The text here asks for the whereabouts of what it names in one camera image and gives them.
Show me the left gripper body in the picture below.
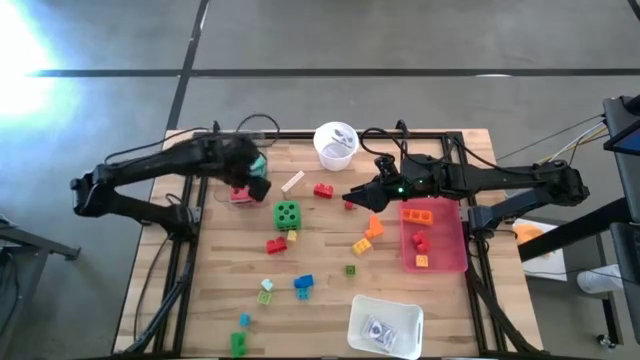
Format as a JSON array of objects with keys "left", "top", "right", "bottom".
[{"left": 212, "top": 135, "right": 254, "bottom": 186}]

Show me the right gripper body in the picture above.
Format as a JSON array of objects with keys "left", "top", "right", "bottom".
[{"left": 382, "top": 155, "right": 447, "bottom": 201}]

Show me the red foam die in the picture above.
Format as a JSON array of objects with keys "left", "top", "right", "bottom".
[{"left": 228, "top": 185, "right": 255, "bottom": 205}]

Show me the orange toy brick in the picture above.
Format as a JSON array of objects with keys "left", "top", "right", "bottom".
[{"left": 363, "top": 214, "right": 385, "bottom": 240}]

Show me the tan wooden block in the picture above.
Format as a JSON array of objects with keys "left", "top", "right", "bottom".
[{"left": 280, "top": 170, "right": 306, "bottom": 195}]

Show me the green foam die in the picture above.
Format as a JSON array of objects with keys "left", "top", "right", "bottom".
[{"left": 272, "top": 200, "right": 303, "bottom": 232}]

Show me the pink plastic tray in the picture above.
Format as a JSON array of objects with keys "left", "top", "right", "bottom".
[{"left": 399, "top": 196, "right": 470, "bottom": 275}]

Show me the clear plastic card pack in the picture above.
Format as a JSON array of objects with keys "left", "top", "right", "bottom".
[{"left": 360, "top": 314, "right": 400, "bottom": 350}]

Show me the green two-stud brick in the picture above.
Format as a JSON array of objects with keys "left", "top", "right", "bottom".
[{"left": 230, "top": 331, "right": 248, "bottom": 358}]

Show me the clear plastic container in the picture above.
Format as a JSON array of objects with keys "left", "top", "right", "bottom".
[{"left": 213, "top": 130, "right": 270, "bottom": 206}]

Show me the translucent white plastic cup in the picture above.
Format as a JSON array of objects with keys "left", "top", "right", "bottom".
[{"left": 313, "top": 121, "right": 360, "bottom": 172}]

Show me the white plastic bin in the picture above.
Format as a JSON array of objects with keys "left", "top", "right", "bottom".
[{"left": 347, "top": 293, "right": 425, "bottom": 360}]

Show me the orange object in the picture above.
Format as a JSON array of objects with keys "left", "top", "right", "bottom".
[{"left": 514, "top": 223, "right": 547, "bottom": 247}]

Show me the white side table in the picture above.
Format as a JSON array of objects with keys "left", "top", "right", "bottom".
[{"left": 512, "top": 217, "right": 570, "bottom": 283}]

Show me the black side table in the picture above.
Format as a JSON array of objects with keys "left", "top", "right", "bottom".
[{"left": 0, "top": 215, "right": 82, "bottom": 360}]

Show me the person's foot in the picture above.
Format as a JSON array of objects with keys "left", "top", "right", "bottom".
[{"left": 576, "top": 269, "right": 625, "bottom": 295}]

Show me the dark monitor on stand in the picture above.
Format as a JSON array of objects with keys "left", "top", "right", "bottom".
[{"left": 602, "top": 93, "right": 640, "bottom": 224}]

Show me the dark grey equipment case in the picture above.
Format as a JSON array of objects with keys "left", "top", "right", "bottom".
[{"left": 608, "top": 221, "right": 640, "bottom": 301}]

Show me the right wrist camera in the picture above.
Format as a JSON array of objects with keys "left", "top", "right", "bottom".
[{"left": 374, "top": 155, "right": 399, "bottom": 177}]

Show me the black aluminium table frame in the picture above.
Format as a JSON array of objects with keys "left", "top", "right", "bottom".
[{"left": 122, "top": 118, "right": 544, "bottom": 359}]

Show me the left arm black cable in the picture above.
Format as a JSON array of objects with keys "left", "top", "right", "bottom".
[{"left": 103, "top": 113, "right": 281, "bottom": 166}]

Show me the yellow cable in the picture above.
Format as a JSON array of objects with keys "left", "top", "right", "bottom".
[{"left": 524, "top": 130, "right": 609, "bottom": 172}]

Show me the thin black cable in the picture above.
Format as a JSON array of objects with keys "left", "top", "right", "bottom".
[{"left": 496, "top": 114, "right": 607, "bottom": 162}]

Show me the white cable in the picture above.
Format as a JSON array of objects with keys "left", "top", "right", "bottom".
[{"left": 529, "top": 122, "right": 609, "bottom": 182}]

